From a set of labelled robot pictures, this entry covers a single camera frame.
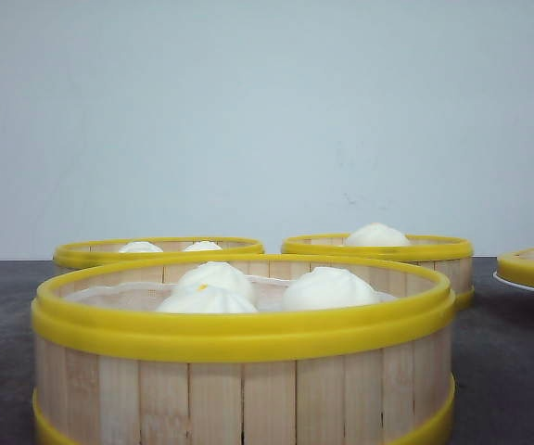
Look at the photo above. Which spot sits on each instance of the white bun back centre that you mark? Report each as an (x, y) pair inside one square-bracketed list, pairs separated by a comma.
[(204, 245)]

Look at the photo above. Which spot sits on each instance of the white bun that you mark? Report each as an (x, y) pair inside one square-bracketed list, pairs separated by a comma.
[(376, 234), (206, 299), (140, 247), (204, 245), (220, 274), (328, 288)]

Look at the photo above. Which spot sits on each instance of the white bun rear middle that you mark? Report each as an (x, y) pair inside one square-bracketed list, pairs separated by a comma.
[(220, 274)]

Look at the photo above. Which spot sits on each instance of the white bun front right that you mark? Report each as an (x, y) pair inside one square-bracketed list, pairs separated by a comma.
[(328, 288)]

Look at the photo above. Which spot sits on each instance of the white bun front left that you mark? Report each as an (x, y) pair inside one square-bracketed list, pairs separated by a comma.
[(206, 299)]

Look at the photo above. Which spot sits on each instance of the white bun back right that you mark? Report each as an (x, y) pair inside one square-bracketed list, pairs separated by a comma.
[(376, 234)]

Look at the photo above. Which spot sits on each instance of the white bun back left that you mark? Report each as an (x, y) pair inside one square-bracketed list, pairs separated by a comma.
[(140, 247)]

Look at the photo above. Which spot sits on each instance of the front bamboo steamer basket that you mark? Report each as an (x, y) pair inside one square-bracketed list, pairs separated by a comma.
[(377, 374)]

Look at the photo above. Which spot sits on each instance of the white plate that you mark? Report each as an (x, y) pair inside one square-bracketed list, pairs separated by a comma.
[(513, 284)]

